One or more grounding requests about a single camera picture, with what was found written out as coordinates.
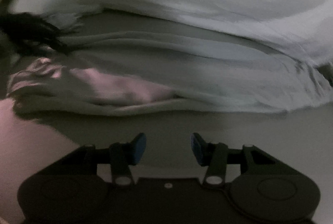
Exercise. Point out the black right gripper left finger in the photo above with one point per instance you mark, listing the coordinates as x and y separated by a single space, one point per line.
120 156

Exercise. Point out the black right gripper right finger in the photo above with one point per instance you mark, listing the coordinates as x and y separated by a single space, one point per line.
216 157

